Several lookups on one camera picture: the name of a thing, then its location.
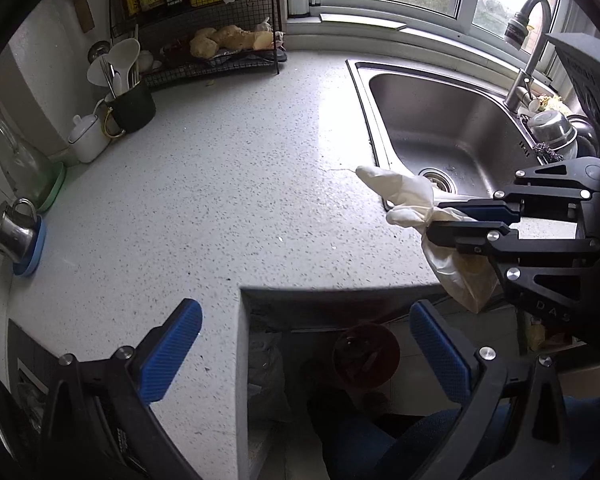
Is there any brown wooden board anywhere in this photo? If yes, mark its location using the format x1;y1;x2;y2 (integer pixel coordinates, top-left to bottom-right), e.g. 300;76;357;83
74;0;95;33

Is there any blue coaster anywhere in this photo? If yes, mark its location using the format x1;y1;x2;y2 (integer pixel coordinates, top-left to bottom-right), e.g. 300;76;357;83
12;215;47;277

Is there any small steel pot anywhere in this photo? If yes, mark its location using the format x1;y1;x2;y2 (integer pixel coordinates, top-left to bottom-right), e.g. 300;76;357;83
0;198;38;264

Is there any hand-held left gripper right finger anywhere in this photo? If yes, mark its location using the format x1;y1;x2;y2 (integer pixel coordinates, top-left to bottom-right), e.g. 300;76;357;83
400;300;573;480

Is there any black utensil mug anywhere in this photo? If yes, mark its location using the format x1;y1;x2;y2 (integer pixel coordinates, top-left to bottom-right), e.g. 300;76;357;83
103;80;157;137

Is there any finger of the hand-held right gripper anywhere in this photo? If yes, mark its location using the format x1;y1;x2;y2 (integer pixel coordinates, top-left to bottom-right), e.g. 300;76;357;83
437;156;600;224
426;221;600;322

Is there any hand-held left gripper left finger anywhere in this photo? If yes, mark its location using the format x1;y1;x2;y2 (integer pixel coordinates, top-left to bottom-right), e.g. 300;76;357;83
27;298;203;480

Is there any white rubber glove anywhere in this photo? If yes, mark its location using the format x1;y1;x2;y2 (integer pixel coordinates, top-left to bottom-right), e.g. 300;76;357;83
355;165;501;313

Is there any steel scouring pad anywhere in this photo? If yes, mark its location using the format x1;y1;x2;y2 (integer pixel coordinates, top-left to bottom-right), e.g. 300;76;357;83
532;142;566;165

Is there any glass pitcher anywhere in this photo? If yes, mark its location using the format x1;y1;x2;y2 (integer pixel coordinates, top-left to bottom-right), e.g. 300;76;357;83
0;100;56;206

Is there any white lidded jar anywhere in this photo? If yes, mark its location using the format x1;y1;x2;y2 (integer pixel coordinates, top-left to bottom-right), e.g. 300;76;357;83
68;100;112;163

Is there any large white spoon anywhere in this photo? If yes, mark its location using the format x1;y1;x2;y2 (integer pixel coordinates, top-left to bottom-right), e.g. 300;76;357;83
107;37;141;96

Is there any steel bowl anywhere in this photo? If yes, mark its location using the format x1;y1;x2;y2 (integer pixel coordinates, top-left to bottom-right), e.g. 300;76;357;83
526;110;578;151

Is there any red plastic basin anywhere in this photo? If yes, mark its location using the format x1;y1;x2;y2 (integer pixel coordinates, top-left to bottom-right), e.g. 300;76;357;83
331;323;401;390

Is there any black wire rack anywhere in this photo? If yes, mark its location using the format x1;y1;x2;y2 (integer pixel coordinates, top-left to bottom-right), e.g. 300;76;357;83
109;0;288;91

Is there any steel faucet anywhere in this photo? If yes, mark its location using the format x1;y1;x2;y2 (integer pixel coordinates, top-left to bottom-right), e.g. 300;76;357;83
502;0;553;113

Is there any small white spoon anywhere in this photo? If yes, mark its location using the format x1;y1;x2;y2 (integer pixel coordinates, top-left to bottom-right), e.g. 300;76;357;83
86;57;112;88

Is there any stainless steel sink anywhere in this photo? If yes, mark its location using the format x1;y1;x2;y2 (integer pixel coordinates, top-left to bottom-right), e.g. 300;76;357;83
346;57;600;213

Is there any black gas stove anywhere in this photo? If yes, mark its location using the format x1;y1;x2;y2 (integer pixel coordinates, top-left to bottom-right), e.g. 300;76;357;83
7;320;51;396

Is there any sink drain strainer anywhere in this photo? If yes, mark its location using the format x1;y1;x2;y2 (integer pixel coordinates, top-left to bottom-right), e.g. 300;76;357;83
419;167;453;193

